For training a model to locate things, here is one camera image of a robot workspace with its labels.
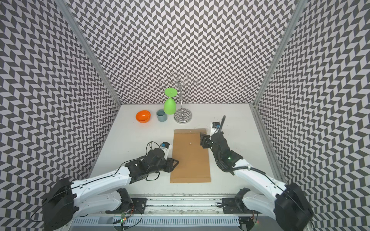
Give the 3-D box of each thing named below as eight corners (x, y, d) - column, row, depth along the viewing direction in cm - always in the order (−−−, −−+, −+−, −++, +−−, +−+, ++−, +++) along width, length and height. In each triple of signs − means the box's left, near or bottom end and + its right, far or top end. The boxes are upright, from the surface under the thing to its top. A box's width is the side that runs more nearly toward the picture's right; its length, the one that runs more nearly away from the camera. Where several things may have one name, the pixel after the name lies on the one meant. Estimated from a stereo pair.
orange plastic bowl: (136, 121, 110) (133, 115, 105) (142, 114, 115) (140, 108, 110) (147, 125, 107) (144, 120, 102) (153, 117, 112) (151, 112, 107)
